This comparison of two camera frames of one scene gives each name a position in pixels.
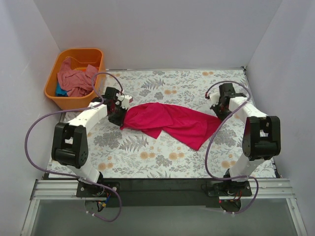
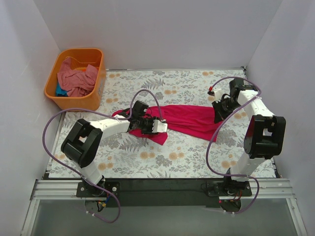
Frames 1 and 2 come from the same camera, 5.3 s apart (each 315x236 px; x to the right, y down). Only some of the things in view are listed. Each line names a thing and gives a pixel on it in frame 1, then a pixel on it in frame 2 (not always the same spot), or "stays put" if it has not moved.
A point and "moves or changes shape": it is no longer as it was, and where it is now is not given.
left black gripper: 118,116 → 149,124
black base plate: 162,192 stays put
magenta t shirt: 178,124 moves or changes shape
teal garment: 60,92 stays put
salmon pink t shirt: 77,83 stays put
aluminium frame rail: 42,189 stays put
